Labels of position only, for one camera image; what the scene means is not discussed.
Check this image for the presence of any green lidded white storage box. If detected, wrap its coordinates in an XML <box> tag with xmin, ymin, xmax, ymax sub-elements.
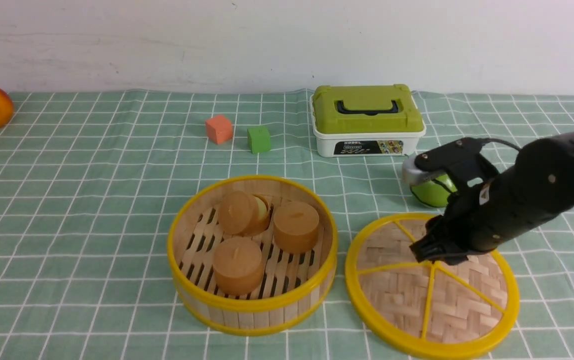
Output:
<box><xmin>310</xmin><ymin>84</ymin><xmax>427</xmax><ymax>158</ymax></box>

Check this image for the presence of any brown toy cake back left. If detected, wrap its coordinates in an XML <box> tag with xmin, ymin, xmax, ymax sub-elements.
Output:
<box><xmin>217</xmin><ymin>190</ymin><xmax>271</xmax><ymax>237</ymax></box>

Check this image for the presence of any bamboo steamer basket yellow rim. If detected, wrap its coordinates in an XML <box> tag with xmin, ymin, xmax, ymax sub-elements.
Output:
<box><xmin>166</xmin><ymin>175</ymin><xmax>338</xmax><ymax>337</ymax></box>

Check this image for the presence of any woven bamboo steamer lid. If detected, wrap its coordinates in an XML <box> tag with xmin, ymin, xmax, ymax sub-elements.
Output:
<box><xmin>344</xmin><ymin>212</ymin><xmax>520</xmax><ymax>360</ymax></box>

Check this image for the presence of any green toy watermelon ball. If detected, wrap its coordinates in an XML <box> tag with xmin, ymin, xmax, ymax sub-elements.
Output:
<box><xmin>401</xmin><ymin>155</ymin><xmax>457</xmax><ymax>208</ymax></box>

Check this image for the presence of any brown toy cake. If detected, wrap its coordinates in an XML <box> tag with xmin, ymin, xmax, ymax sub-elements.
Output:
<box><xmin>212</xmin><ymin>237</ymin><xmax>265</xmax><ymax>296</ymax></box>
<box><xmin>273</xmin><ymin>201</ymin><xmax>321</xmax><ymax>255</ymax></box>
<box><xmin>217</xmin><ymin>190</ymin><xmax>271</xmax><ymax>237</ymax></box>

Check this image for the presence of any orange foam cube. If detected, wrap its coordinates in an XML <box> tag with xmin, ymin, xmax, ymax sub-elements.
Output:
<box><xmin>205</xmin><ymin>114</ymin><xmax>234</xmax><ymax>145</ymax></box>

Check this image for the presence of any brown toy cake back right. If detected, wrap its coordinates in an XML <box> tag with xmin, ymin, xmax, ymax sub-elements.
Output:
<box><xmin>273</xmin><ymin>201</ymin><xmax>321</xmax><ymax>255</ymax></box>

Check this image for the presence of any brown toy cake front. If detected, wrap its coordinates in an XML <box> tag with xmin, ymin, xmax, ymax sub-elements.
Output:
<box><xmin>212</xmin><ymin>237</ymin><xmax>265</xmax><ymax>296</ymax></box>

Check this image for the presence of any green foam cube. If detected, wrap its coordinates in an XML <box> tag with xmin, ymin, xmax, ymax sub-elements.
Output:
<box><xmin>246</xmin><ymin>125</ymin><xmax>273</xmax><ymax>154</ymax></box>

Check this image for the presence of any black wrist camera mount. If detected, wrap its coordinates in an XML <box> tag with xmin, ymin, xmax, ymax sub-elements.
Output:
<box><xmin>413</xmin><ymin>137</ymin><xmax>500</xmax><ymax>192</ymax></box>

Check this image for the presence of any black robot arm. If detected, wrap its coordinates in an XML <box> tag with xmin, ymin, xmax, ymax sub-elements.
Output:
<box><xmin>410</xmin><ymin>132</ymin><xmax>574</xmax><ymax>265</ymax></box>

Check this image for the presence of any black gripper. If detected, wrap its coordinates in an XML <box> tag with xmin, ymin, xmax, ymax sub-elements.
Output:
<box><xmin>409</xmin><ymin>180</ymin><xmax>537</xmax><ymax>265</ymax></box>

